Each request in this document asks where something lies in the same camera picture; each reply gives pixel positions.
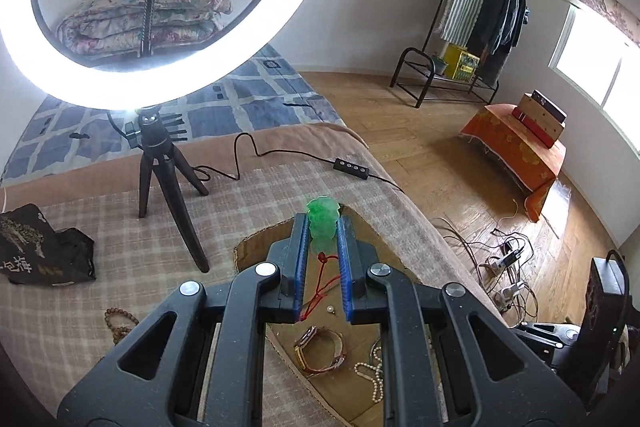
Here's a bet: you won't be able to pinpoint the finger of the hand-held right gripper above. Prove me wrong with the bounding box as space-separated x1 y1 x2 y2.
515 321 583 358

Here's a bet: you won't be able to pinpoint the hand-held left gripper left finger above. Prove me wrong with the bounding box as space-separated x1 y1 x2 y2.
57 212 313 427

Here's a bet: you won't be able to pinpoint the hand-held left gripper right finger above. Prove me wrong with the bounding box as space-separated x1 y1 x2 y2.
336 216 586 427

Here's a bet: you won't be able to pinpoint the green pendant with red cord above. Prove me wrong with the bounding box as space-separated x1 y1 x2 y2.
298 197 344 322

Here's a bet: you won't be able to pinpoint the brown strap wristwatch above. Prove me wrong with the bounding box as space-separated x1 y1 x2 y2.
293 326 347 375

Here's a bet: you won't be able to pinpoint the white pearl necklace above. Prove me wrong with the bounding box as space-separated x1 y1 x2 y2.
354 339 386 404

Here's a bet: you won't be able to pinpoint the cardboard box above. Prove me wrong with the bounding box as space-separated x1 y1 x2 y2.
234 204 396 427

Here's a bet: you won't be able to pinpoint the white power strip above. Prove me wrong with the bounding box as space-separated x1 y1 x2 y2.
481 251 525 274

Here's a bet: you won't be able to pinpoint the brown blanket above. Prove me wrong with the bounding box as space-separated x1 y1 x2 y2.
0 122 511 328

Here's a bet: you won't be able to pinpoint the black mini tripod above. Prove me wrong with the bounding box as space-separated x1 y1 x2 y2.
122 104 211 273

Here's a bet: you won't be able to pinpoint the blue checked bed sheet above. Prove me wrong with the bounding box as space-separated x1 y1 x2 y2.
0 44 346 182

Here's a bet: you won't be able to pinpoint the orange cloth covered table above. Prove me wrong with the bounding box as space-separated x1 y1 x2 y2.
459 103 567 223

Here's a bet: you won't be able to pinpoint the brown carton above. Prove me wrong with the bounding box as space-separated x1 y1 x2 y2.
515 93 567 148

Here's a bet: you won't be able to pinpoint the black metal clothes rack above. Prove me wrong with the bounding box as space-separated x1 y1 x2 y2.
390 0 531 108

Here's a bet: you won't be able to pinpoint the dark flat box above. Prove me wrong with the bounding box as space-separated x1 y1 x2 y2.
531 90 568 122

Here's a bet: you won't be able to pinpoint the yellow box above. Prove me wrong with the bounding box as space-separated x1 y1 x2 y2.
442 43 482 82

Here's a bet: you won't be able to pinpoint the window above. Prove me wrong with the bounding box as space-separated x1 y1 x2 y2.
547 2 640 158

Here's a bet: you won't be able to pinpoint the black snack bag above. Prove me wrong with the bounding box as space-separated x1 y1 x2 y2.
0 203 97 288

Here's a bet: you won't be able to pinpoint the dark hanging clothes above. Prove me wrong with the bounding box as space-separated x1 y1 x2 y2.
465 0 531 88

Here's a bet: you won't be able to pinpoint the folded floral quilt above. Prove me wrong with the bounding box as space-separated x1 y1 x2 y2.
56 0 235 58

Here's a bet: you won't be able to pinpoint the floral curtain valance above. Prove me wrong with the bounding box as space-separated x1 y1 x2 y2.
556 0 640 45

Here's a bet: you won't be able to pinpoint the tangle of floor cables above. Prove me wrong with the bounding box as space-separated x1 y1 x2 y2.
432 199 541 323

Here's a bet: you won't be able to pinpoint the black cable with remote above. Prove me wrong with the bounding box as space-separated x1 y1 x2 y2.
105 109 407 194

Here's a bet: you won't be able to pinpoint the brown wooden bead necklace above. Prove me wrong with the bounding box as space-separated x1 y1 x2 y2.
104 307 142 348

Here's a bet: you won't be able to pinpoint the white ring light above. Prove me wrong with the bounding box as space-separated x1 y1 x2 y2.
0 0 333 110

